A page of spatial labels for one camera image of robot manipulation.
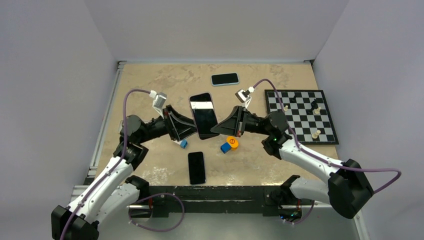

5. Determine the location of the white chess piece front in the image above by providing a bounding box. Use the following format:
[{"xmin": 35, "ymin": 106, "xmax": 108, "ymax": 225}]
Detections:
[{"xmin": 311, "ymin": 129, "xmax": 321, "ymax": 139}]

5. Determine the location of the white blue toy block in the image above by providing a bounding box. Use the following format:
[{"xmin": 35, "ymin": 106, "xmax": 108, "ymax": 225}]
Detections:
[{"xmin": 178, "ymin": 139, "xmax": 188, "ymax": 149}]

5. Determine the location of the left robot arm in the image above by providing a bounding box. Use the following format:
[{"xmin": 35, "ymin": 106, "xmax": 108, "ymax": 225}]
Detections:
[{"xmin": 51, "ymin": 105, "xmax": 197, "ymax": 240}]

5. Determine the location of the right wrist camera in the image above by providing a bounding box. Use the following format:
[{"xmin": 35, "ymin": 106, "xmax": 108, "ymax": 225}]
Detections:
[{"xmin": 235, "ymin": 86, "xmax": 255, "ymax": 109}]

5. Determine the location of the black chess piece right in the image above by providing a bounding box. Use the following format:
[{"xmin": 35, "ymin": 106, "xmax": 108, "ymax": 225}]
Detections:
[{"xmin": 310, "ymin": 99, "xmax": 319, "ymax": 111}]

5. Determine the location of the white chess pawn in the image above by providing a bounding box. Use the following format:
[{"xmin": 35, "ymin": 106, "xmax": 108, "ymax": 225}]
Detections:
[{"xmin": 313, "ymin": 107, "xmax": 321, "ymax": 115}]

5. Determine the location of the orange blue toy block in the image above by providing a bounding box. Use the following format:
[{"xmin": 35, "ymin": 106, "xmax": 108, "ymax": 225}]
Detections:
[{"xmin": 220, "ymin": 136, "xmax": 239, "ymax": 154}]

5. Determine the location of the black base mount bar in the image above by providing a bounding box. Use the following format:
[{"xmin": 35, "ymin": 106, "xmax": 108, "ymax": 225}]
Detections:
[{"xmin": 127, "ymin": 185, "xmax": 314, "ymax": 220}]

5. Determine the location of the black white chessboard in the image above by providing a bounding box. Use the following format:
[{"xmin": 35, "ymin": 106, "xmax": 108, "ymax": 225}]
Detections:
[{"xmin": 264, "ymin": 89, "xmax": 339, "ymax": 145}]

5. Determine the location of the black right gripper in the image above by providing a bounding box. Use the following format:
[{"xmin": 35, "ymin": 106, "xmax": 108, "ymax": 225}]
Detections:
[{"xmin": 210, "ymin": 106, "xmax": 272, "ymax": 138}]

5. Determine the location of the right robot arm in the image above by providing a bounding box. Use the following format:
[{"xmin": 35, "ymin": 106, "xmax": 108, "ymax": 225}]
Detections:
[{"xmin": 210, "ymin": 106, "xmax": 374, "ymax": 219}]

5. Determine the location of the black chess piece far left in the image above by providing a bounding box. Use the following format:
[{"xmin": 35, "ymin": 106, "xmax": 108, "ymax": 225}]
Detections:
[{"xmin": 289, "ymin": 94, "xmax": 297, "ymax": 103}]

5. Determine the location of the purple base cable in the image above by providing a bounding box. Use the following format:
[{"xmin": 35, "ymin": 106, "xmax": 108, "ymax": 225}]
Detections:
[{"xmin": 128, "ymin": 193, "xmax": 185, "ymax": 233}]

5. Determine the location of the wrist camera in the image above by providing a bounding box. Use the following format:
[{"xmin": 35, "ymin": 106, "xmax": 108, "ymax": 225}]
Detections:
[
  {"xmin": 149, "ymin": 90, "xmax": 167, "ymax": 118},
  {"xmin": 235, "ymin": 86, "xmax": 255, "ymax": 109}
]

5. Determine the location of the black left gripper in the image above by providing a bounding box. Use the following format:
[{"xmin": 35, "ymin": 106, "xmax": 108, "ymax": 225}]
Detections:
[{"xmin": 137, "ymin": 104, "xmax": 201, "ymax": 144}]

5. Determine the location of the black phone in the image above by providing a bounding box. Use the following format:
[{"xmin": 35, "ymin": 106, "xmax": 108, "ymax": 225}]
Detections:
[{"xmin": 188, "ymin": 151, "xmax": 206, "ymax": 185}]

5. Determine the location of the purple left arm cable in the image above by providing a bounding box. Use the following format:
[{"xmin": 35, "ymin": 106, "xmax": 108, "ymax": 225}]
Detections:
[{"xmin": 59, "ymin": 88, "xmax": 153, "ymax": 240}]

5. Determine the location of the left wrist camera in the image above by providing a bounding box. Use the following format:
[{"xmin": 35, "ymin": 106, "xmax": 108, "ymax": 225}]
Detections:
[{"xmin": 149, "ymin": 90, "xmax": 167, "ymax": 118}]

